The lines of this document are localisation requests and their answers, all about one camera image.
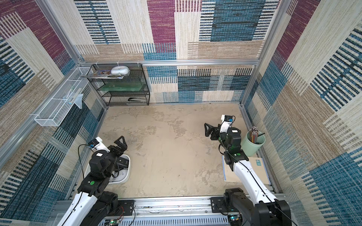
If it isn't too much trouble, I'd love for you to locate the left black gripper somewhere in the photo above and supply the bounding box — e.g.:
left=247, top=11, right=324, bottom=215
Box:
left=103, top=135, right=126, bottom=179

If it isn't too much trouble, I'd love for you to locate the white plastic storage box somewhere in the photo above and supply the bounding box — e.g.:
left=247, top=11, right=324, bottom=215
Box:
left=109, top=154, right=131, bottom=184

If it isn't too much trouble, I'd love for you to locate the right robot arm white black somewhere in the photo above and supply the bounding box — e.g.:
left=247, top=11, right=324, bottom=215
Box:
left=204, top=121, right=295, bottom=226

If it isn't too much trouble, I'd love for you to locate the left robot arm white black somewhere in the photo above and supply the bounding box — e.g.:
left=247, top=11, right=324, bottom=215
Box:
left=58, top=136, right=128, bottom=226

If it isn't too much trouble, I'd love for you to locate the black stapler on shelf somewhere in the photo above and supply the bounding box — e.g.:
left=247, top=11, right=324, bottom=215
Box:
left=128, top=98, right=147, bottom=103

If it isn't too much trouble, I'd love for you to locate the green pencil cup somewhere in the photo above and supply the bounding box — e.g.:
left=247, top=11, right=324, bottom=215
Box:
left=241, top=131, right=266, bottom=157

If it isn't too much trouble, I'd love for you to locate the pencils bundle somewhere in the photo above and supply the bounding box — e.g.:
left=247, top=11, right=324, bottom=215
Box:
left=249, top=126, right=265, bottom=145

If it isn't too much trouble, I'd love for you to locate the brown notebook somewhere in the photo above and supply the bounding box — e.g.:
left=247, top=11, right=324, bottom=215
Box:
left=221, top=155, right=272, bottom=186

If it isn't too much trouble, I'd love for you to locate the green sheet on shelf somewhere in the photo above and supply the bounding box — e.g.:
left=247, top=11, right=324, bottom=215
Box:
left=98, top=82, right=146, bottom=91

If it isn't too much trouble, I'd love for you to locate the paper cone in basket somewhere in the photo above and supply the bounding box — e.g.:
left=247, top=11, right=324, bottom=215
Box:
left=68, top=89, right=83, bottom=109

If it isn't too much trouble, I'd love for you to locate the magazine on shelf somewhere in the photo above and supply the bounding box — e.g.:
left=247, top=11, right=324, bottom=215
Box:
left=81, top=70, right=130, bottom=79

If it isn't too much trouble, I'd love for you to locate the white round device on shelf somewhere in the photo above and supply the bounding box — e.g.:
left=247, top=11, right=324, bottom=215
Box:
left=111, top=66, right=130, bottom=76

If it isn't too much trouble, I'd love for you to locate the green circuit board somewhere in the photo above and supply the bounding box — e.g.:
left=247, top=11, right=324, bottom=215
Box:
left=104, top=219, right=120, bottom=226

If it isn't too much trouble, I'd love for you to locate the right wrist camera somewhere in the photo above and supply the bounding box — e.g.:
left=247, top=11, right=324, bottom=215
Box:
left=220, top=115, right=235, bottom=133

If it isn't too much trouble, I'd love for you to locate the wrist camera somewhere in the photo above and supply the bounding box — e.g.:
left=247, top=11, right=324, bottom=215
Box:
left=88, top=137, right=110, bottom=153
left=220, top=115, right=235, bottom=133

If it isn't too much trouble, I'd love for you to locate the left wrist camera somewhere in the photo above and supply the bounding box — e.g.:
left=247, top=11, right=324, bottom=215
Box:
left=88, top=137, right=110, bottom=153

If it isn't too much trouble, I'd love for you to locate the black wire shelf rack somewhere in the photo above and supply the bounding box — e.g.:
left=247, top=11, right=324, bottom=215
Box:
left=83, top=63, right=150, bottom=106

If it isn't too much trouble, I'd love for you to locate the white wire wall basket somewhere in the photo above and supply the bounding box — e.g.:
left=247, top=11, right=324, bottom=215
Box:
left=35, top=67, right=89, bottom=127

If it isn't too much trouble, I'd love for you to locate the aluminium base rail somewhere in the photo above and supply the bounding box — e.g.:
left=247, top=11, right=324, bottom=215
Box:
left=48, top=193, right=292, bottom=226

